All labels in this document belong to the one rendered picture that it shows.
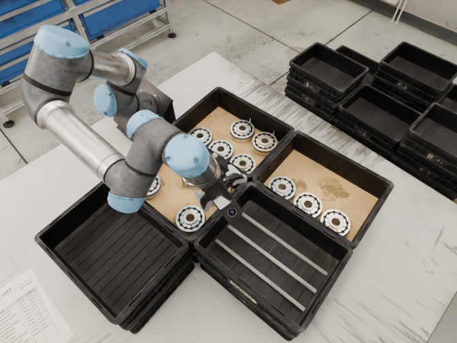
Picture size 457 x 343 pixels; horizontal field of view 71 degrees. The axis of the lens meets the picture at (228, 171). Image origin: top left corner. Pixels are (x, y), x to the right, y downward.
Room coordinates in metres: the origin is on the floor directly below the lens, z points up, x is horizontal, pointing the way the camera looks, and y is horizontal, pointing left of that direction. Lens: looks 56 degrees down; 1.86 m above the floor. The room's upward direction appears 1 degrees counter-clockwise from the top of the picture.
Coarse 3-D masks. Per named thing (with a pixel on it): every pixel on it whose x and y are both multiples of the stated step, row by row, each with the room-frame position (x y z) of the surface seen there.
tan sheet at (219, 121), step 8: (216, 112) 1.02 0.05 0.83; (224, 112) 1.02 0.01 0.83; (208, 120) 0.97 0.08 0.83; (216, 120) 0.97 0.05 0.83; (224, 120) 0.97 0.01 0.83; (232, 120) 0.96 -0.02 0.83; (208, 128) 0.92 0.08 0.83; (216, 128) 0.92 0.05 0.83; (224, 128) 0.92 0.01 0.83; (216, 136) 0.88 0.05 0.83; (224, 136) 0.88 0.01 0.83; (232, 144) 0.83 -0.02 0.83; (240, 144) 0.83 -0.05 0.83; (248, 144) 0.83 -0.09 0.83; (240, 152) 0.79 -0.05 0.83; (248, 152) 0.79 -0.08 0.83; (256, 160) 0.75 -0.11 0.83
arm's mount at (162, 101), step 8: (144, 80) 1.13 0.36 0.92; (144, 88) 1.09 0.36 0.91; (152, 88) 1.08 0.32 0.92; (160, 96) 1.03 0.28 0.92; (168, 96) 1.02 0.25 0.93; (160, 104) 1.00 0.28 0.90; (168, 104) 0.99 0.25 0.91; (160, 112) 0.98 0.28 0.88; (168, 112) 0.98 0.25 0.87; (120, 120) 1.03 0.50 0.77; (128, 120) 1.01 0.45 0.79; (168, 120) 0.97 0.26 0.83; (120, 128) 1.03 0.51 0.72
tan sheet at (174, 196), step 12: (168, 168) 0.72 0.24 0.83; (168, 180) 0.66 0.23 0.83; (180, 180) 0.66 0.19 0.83; (168, 192) 0.61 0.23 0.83; (180, 192) 0.61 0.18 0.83; (192, 192) 0.61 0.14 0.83; (156, 204) 0.56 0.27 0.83; (168, 204) 0.56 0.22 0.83; (180, 204) 0.56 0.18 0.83; (192, 204) 0.55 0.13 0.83; (168, 216) 0.51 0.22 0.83
